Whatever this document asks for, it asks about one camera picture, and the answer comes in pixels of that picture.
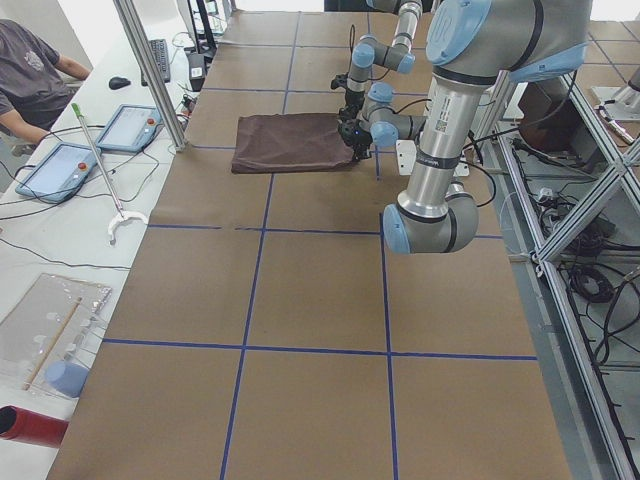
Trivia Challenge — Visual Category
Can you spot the black computer mouse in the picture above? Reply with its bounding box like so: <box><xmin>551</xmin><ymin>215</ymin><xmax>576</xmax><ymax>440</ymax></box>
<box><xmin>108</xmin><ymin>76</ymin><xmax>131</xmax><ymax>90</ymax></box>

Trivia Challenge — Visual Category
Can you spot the teach pendant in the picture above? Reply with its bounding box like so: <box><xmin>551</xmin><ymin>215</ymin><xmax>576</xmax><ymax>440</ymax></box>
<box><xmin>96</xmin><ymin>104</ymin><xmax>162</xmax><ymax>153</ymax></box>
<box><xmin>15</xmin><ymin>142</ymin><xmax>96</xmax><ymax>204</ymax></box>

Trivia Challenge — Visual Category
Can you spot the dark brown t-shirt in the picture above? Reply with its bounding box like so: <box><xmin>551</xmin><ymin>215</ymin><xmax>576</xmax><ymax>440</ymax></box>
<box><xmin>231</xmin><ymin>113</ymin><xmax>353</xmax><ymax>174</ymax></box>

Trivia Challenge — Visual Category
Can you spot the near teach pendant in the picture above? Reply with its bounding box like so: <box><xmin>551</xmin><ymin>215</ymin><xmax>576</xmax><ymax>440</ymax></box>
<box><xmin>15</xmin><ymin>142</ymin><xmax>96</xmax><ymax>204</ymax></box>

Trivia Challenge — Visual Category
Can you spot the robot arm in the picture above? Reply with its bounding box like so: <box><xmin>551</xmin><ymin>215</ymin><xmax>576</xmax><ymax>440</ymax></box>
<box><xmin>330</xmin><ymin>0</ymin><xmax>434</xmax><ymax>122</ymax></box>
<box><xmin>331</xmin><ymin>0</ymin><xmax>592</xmax><ymax>254</ymax></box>

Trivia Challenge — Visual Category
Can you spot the clear plastic bag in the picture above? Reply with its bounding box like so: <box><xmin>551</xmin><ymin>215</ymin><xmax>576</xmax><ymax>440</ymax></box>
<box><xmin>1</xmin><ymin>274</ymin><xmax>112</xmax><ymax>398</ymax></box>

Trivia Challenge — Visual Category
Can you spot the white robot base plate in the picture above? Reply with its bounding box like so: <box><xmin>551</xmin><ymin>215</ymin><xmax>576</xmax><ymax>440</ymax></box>
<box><xmin>395</xmin><ymin>140</ymin><xmax>470</xmax><ymax>177</ymax></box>

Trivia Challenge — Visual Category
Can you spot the red cylinder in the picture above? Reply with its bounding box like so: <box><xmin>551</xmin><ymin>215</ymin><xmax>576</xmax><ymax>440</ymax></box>
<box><xmin>1</xmin><ymin>405</ymin><xmax>69</xmax><ymax>448</ymax></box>

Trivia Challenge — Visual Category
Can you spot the wooden stick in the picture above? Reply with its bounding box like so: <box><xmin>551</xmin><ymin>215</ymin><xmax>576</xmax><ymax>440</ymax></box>
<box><xmin>22</xmin><ymin>297</ymin><xmax>83</xmax><ymax>391</ymax></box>

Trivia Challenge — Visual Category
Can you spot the aluminium frame rail structure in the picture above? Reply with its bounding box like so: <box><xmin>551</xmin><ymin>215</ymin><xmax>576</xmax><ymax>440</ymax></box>
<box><xmin>481</xmin><ymin>75</ymin><xmax>639</xmax><ymax>479</ymax></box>

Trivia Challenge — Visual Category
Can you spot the reacher grabber stick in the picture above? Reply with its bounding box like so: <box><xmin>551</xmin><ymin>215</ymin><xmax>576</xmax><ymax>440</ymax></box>
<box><xmin>71</xmin><ymin>102</ymin><xmax>149</xmax><ymax>245</ymax></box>

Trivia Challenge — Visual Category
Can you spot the black keyboard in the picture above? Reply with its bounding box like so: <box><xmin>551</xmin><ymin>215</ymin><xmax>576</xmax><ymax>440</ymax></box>
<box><xmin>148</xmin><ymin>39</ymin><xmax>171</xmax><ymax>83</ymax></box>

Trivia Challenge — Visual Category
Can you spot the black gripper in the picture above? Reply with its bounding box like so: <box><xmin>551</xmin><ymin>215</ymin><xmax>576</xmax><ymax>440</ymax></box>
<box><xmin>331</xmin><ymin>73</ymin><xmax>366</xmax><ymax>120</ymax></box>
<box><xmin>338</xmin><ymin>119</ymin><xmax>373</xmax><ymax>160</ymax></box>

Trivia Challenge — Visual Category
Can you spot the black box with label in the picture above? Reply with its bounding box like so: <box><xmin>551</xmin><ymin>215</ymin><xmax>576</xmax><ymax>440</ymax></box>
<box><xmin>187</xmin><ymin>52</ymin><xmax>207</xmax><ymax>92</ymax></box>

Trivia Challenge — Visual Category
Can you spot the person in grey shirt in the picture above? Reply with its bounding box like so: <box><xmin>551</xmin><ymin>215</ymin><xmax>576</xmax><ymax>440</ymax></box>
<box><xmin>1</xmin><ymin>19</ymin><xmax>90</xmax><ymax>145</ymax></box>

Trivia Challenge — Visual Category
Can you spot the far teach pendant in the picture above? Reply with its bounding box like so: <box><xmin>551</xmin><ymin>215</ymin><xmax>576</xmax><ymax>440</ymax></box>
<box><xmin>96</xmin><ymin>104</ymin><xmax>162</xmax><ymax>153</ymax></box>

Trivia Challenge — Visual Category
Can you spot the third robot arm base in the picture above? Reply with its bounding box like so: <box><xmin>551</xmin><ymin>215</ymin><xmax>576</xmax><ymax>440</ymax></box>
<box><xmin>591</xmin><ymin>70</ymin><xmax>639</xmax><ymax>122</ymax></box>

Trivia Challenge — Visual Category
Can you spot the bundle of floor cables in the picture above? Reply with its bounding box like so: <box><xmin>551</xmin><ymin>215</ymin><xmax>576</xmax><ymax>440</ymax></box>
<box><xmin>519</xmin><ymin>189</ymin><xmax>640</xmax><ymax>381</ymax></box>

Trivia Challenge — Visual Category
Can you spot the blue cup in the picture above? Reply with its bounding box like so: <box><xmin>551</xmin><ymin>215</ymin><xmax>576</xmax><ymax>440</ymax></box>
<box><xmin>45</xmin><ymin>361</ymin><xmax>89</xmax><ymax>398</ymax></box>

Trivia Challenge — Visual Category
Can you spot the aluminium frame post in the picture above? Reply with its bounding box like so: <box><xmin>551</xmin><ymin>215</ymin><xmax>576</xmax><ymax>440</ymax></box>
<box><xmin>113</xmin><ymin>0</ymin><xmax>187</xmax><ymax>152</ymax></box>

